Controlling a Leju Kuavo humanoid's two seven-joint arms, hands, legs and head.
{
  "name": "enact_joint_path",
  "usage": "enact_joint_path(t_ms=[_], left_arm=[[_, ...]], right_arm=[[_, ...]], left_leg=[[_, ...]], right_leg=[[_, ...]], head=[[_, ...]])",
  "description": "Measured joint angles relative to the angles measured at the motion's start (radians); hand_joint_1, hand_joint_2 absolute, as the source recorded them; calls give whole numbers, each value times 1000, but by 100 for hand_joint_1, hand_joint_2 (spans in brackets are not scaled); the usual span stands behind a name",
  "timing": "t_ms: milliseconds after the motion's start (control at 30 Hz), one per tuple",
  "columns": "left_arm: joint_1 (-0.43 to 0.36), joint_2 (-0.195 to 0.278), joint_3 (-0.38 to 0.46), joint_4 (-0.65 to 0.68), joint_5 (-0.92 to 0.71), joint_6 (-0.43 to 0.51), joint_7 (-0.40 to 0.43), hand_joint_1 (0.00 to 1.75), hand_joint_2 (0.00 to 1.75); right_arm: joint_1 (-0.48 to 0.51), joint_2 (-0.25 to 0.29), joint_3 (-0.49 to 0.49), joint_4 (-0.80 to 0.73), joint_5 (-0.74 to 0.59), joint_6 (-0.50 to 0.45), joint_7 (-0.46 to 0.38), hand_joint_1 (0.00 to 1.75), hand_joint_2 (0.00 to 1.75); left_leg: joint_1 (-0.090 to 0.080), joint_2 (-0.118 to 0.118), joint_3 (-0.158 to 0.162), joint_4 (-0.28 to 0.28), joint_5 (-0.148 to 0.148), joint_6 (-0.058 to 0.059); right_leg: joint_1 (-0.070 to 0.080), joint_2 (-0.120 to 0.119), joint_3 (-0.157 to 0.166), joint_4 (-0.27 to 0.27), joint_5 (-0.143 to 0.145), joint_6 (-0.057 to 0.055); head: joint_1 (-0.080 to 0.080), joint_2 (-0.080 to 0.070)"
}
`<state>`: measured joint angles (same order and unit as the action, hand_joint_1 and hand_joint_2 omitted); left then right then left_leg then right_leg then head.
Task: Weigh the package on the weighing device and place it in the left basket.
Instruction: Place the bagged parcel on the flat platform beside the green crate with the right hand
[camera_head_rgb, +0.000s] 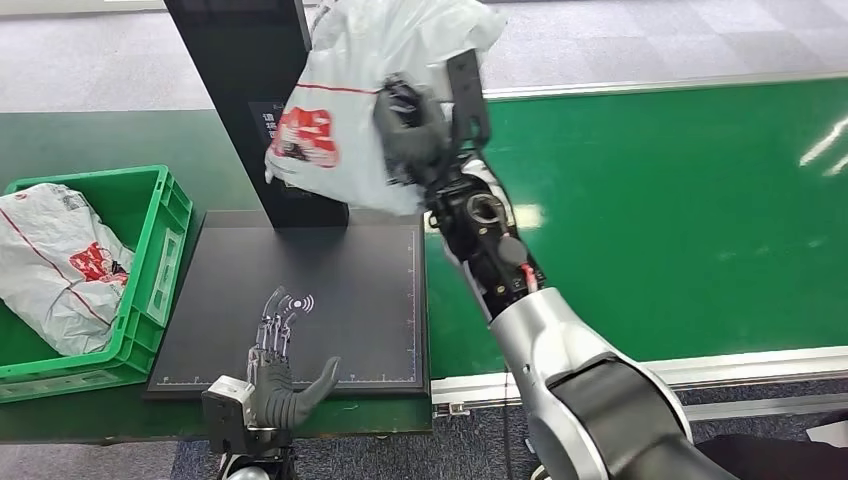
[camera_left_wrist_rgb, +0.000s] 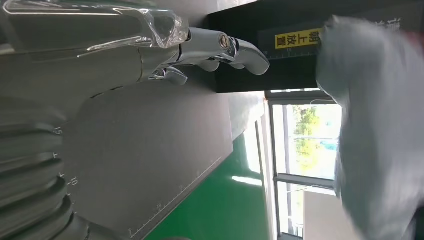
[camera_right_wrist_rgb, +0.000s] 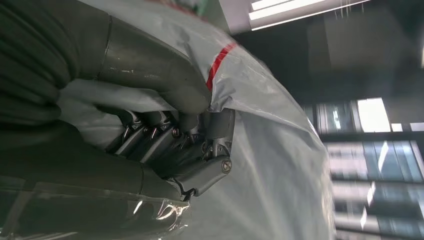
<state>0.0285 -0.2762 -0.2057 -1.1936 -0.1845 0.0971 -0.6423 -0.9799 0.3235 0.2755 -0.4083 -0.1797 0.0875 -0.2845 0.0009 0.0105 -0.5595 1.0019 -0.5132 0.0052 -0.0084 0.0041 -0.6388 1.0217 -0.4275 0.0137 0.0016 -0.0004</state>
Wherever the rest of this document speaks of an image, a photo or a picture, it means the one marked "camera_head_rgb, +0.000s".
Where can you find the green plastic basket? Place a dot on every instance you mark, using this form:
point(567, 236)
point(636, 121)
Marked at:
point(156, 218)

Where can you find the white poly bag black lettering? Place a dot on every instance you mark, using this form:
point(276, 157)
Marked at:
point(344, 86)

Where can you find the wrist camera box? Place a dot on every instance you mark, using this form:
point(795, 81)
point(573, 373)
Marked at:
point(469, 99)
point(225, 407)

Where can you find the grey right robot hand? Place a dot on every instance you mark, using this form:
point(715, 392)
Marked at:
point(411, 139)

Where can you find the white object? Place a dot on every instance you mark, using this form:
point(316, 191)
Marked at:
point(831, 434)

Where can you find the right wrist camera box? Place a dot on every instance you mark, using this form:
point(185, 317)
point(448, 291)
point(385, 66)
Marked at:
point(469, 99)

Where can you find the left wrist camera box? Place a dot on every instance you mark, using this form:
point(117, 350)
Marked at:
point(225, 407)

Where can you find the black object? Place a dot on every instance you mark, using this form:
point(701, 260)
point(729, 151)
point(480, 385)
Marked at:
point(775, 460)

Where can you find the black scanner column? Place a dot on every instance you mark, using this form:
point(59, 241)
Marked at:
point(232, 60)

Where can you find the thin aluminium conveyor rail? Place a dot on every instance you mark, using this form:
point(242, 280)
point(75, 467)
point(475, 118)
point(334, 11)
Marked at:
point(662, 85)

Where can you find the green conveyor belt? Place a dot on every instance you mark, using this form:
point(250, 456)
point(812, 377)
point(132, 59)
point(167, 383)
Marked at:
point(696, 212)

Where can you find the black weighing scale platform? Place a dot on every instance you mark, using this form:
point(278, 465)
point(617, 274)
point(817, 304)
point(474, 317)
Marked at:
point(344, 291)

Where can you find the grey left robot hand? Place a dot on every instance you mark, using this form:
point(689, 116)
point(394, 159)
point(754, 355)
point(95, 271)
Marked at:
point(275, 397)

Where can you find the aluminium conveyor support beam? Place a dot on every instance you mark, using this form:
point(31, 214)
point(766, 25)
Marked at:
point(762, 407)

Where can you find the wide aluminium conveyor rail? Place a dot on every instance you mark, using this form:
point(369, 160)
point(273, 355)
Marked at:
point(762, 363)

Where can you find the black yellow column label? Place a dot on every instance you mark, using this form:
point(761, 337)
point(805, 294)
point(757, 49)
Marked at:
point(262, 119)

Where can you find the white poly bag red print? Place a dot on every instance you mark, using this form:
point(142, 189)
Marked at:
point(46, 265)

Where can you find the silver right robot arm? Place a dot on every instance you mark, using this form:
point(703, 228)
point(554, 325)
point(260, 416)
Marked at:
point(563, 358)

